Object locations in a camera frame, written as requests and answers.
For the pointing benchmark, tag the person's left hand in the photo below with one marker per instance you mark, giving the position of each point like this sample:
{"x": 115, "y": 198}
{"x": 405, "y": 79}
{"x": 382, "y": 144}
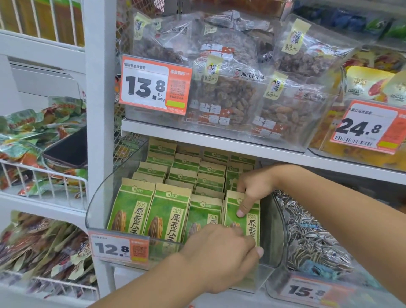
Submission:
{"x": 219, "y": 257}

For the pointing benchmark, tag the orange white price tag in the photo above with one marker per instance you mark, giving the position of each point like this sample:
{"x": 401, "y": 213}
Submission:
{"x": 142, "y": 89}
{"x": 108, "y": 249}
{"x": 355, "y": 127}
{"x": 301, "y": 290}

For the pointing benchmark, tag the person's right hand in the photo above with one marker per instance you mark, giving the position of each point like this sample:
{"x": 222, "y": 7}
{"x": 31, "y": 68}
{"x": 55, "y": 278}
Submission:
{"x": 260, "y": 184}

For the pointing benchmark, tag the black smartphone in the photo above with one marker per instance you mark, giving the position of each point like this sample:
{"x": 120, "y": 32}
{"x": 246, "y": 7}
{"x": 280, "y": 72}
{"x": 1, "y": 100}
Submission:
{"x": 69, "y": 149}

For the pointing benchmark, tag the pile of brown snack bags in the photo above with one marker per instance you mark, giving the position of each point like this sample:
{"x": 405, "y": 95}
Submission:
{"x": 38, "y": 244}

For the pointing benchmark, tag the person's right forearm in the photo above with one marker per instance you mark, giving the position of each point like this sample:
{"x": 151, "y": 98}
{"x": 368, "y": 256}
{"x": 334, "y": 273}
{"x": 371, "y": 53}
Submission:
{"x": 349, "y": 215}

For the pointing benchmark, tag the row of green packets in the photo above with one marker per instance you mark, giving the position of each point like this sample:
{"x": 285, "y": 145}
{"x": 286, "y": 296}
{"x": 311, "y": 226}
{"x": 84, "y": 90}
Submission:
{"x": 168, "y": 203}

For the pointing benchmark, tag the pile of green snack bags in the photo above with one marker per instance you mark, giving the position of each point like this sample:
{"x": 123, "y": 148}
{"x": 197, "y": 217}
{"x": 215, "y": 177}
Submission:
{"x": 25, "y": 123}

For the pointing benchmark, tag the stack of yellow snack bags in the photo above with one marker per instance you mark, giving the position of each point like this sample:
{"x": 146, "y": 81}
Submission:
{"x": 364, "y": 82}

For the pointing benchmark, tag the person's left forearm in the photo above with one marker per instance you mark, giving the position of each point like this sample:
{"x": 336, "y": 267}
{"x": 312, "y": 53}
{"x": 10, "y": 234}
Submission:
{"x": 142, "y": 285}

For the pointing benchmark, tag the empty clear plastic bin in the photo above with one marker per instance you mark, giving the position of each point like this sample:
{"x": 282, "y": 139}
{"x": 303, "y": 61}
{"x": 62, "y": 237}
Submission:
{"x": 272, "y": 228}

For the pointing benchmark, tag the white store shelf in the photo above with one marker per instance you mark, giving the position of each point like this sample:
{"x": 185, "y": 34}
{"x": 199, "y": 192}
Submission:
{"x": 190, "y": 136}

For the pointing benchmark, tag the clear bin of nut bags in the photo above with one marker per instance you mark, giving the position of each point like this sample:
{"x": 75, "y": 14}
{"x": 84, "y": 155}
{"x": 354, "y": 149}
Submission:
{"x": 228, "y": 98}

